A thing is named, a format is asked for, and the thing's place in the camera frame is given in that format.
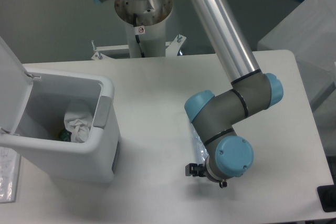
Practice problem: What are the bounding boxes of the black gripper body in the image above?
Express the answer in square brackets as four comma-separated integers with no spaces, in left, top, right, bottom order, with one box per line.
[195,164,206,177]

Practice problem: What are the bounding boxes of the clear crushed plastic bottle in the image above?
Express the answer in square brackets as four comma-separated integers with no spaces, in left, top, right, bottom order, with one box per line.
[190,123,208,164]

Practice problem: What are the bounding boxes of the clear plastic wrapper bag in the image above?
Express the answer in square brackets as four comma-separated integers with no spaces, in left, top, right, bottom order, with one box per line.
[64,99,93,143]

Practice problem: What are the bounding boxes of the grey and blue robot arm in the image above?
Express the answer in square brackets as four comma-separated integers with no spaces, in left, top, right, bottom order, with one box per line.
[93,0,284,187]

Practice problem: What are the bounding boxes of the trash inside can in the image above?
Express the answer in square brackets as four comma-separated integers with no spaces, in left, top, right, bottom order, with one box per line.
[56,128,71,142]

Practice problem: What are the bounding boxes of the white trash can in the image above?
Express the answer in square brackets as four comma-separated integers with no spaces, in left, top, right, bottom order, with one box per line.
[1,68,120,183]

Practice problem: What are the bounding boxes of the white trash can lid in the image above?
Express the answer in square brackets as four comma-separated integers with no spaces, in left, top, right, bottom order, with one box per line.
[1,39,33,133]

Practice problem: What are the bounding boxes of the black device at edge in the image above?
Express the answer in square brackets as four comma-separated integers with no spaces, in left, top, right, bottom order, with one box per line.
[317,185,335,212]

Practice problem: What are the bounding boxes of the white side table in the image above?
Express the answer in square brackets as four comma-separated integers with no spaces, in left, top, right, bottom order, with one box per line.
[257,0,335,156]

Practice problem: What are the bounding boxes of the laminated paper sheet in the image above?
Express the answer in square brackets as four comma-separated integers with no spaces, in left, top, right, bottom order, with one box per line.
[1,147,21,204]

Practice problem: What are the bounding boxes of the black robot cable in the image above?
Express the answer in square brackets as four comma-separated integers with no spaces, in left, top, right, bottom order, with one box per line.
[132,13,146,58]

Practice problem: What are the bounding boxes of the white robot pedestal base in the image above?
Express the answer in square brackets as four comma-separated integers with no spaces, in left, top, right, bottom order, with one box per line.
[91,0,186,60]

